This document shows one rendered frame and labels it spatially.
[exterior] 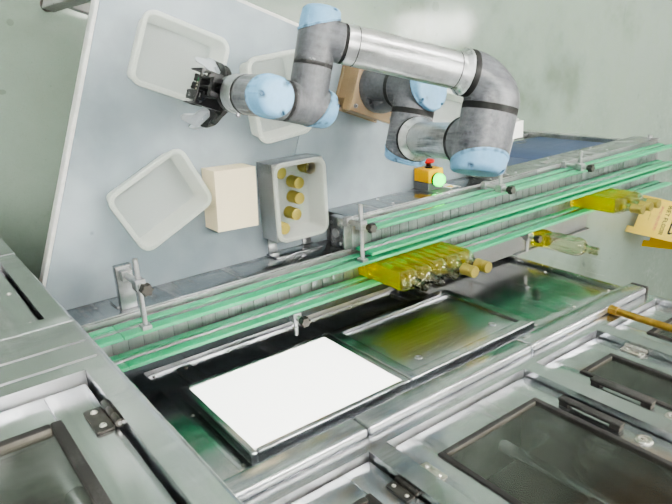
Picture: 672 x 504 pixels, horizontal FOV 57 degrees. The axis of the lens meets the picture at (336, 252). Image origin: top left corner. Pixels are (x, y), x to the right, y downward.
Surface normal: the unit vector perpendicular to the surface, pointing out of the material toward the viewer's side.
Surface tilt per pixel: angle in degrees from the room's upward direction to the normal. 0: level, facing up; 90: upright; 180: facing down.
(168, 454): 90
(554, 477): 90
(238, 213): 0
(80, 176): 0
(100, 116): 0
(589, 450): 90
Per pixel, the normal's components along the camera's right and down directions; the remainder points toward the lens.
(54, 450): -0.05, -0.95
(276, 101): 0.60, 0.22
